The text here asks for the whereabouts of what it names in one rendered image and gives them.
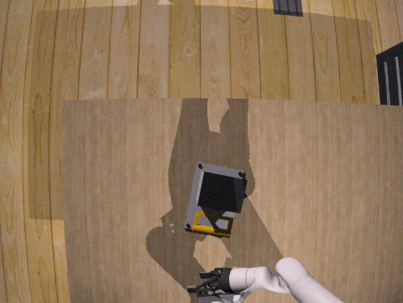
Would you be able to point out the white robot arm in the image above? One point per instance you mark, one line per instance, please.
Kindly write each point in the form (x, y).
(295, 279)

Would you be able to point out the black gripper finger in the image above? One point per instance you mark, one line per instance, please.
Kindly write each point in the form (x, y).
(207, 275)
(210, 291)

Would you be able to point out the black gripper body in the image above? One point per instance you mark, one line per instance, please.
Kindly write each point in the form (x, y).
(222, 282)

